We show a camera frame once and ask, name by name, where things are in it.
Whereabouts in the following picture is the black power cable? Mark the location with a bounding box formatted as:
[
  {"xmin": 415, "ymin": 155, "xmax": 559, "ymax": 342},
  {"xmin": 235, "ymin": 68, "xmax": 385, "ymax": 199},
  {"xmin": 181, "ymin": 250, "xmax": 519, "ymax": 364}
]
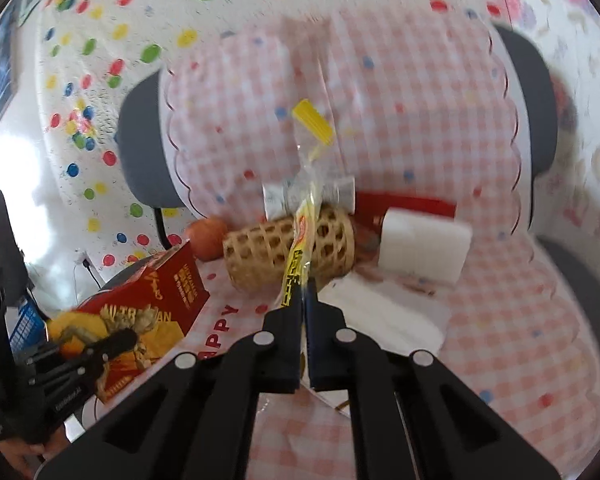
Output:
[{"xmin": 72, "ymin": 253, "xmax": 104, "ymax": 291}]

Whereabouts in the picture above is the person's left hand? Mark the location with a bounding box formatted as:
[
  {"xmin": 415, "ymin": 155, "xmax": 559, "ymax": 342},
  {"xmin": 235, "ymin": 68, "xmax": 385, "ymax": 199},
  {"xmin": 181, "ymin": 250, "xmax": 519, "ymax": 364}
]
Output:
[{"xmin": 0, "ymin": 426, "xmax": 70, "ymax": 479}]

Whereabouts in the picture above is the red snack box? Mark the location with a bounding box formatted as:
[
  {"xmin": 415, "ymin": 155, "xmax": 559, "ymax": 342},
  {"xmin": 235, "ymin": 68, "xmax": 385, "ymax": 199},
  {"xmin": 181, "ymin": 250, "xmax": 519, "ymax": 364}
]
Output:
[{"xmin": 46, "ymin": 244, "xmax": 210, "ymax": 403}]

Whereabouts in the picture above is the red apple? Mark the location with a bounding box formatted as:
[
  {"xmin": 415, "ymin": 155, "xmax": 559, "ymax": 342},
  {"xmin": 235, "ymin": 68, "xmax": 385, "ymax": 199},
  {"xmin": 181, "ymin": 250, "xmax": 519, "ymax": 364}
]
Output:
[{"xmin": 185, "ymin": 217, "xmax": 228, "ymax": 261}]

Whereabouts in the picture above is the white sponge block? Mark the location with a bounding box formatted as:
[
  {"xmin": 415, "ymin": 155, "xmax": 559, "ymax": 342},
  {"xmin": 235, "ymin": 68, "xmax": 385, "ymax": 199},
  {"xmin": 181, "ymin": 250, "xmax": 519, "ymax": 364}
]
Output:
[{"xmin": 378, "ymin": 208, "xmax": 474, "ymax": 285}]

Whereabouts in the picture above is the floral wall cloth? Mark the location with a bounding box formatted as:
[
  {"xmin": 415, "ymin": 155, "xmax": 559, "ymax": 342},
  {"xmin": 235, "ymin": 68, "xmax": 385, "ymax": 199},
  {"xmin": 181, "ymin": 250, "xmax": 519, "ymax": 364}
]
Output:
[{"xmin": 505, "ymin": 0, "xmax": 600, "ymax": 272}]

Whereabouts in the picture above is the woven bamboo tube basket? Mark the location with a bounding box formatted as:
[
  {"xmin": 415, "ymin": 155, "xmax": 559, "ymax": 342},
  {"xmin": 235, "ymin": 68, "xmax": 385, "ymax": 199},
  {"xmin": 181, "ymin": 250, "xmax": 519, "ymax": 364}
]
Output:
[{"xmin": 223, "ymin": 205, "xmax": 355, "ymax": 290}]

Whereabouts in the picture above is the white paper napkin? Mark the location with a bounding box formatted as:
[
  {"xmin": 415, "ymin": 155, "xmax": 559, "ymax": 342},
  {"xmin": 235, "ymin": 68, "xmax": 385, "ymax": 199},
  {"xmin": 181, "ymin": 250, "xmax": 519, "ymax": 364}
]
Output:
[{"xmin": 318, "ymin": 273, "xmax": 451, "ymax": 356}]

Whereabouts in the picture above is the orange knitted toy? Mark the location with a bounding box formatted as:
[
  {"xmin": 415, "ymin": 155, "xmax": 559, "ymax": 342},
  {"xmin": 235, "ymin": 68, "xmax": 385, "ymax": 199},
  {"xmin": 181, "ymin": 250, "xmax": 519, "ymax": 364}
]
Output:
[{"xmin": 352, "ymin": 223, "xmax": 380, "ymax": 263}]

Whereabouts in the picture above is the polka dot wall cloth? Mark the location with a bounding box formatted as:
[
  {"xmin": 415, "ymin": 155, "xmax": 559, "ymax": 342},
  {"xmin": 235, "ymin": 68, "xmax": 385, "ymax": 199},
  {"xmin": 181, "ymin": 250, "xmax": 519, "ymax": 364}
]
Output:
[{"xmin": 35, "ymin": 0, "xmax": 510, "ymax": 276}]

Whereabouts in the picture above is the grey office chair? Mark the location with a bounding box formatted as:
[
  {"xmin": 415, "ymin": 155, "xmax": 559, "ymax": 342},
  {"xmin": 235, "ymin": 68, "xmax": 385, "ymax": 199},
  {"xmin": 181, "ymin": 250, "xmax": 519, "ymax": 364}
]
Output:
[{"xmin": 117, "ymin": 25, "xmax": 600, "ymax": 479}]

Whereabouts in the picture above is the silver foil wrapper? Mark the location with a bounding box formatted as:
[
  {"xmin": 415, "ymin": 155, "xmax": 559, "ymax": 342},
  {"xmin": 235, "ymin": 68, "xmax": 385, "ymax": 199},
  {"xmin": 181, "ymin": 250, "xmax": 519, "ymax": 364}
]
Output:
[{"xmin": 262, "ymin": 176, "xmax": 356, "ymax": 221}]

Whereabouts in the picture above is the red envelope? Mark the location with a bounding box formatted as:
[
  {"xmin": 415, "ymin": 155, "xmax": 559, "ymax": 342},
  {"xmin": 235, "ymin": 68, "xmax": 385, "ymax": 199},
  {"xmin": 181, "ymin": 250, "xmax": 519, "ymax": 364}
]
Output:
[{"xmin": 353, "ymin": 191, "xmax": 456, "ymax": 234}]

